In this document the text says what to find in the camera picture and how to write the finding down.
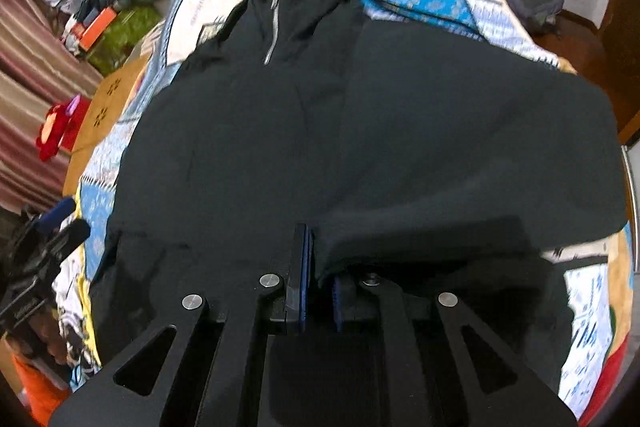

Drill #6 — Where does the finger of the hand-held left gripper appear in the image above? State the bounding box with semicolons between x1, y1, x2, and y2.
51;218;93;259
34;197;77;231

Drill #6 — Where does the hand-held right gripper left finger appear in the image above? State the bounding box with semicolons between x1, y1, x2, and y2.
47;223;317;427

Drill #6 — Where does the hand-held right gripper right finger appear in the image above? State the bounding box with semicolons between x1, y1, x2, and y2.
327;273;583;427

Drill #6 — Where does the black zip jacket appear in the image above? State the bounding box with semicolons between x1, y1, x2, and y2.
90;0;628;368

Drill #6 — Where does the white cartoon printed cloth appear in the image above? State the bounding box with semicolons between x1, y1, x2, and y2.
54;249;103;390

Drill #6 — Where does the red plush toy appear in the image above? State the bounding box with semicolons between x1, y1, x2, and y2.
35;96;92;162

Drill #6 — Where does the person's orange clothing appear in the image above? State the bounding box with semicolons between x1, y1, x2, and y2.
9;349;72;425

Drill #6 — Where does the striped maroon curtain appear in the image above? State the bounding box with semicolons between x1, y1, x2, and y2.
0;0;103;212

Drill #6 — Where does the orange box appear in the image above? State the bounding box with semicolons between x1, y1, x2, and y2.
80;7;118;50

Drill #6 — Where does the green patterned bag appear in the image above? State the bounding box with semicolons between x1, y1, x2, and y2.
90;4;163;76

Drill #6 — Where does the brown wooden door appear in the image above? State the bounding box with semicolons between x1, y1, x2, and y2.
596;0;640;148

